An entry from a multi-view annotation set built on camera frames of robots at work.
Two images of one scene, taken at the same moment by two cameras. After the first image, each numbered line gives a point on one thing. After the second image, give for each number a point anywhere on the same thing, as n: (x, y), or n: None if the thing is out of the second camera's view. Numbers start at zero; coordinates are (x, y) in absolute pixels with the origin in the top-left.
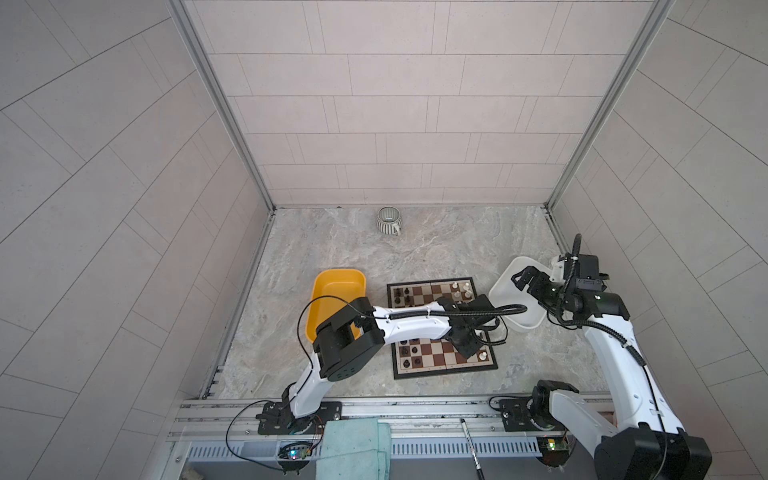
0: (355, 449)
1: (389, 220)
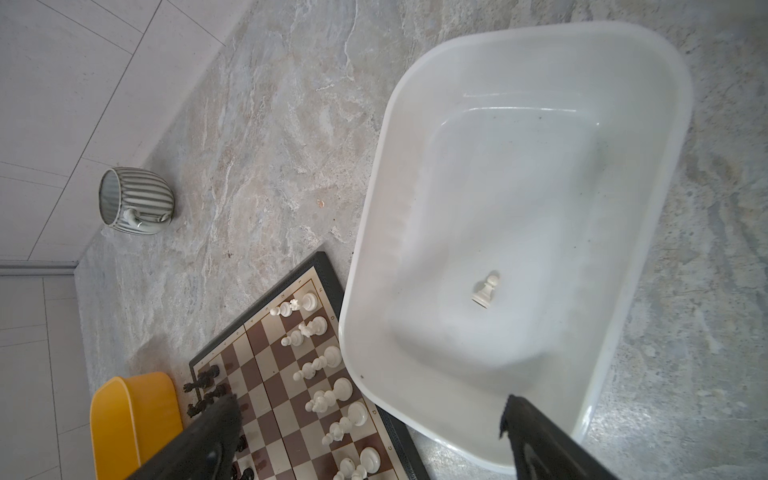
0: None
1: (135, 201)
